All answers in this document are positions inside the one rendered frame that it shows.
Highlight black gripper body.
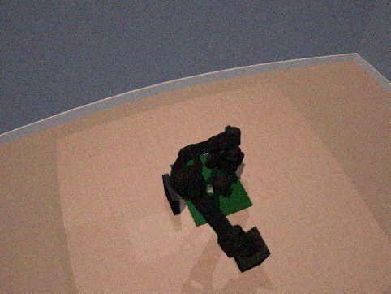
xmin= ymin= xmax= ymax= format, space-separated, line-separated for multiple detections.
xmin=212 ymin=152 xmax=245 ymax=193

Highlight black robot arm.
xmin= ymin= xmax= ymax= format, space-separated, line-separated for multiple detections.
xmin=169 ymin=125 xmax=262 ymax=258

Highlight green circuit board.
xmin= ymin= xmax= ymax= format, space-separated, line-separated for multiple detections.
xmin=184 ymin=153 xmax=253 ymax=227

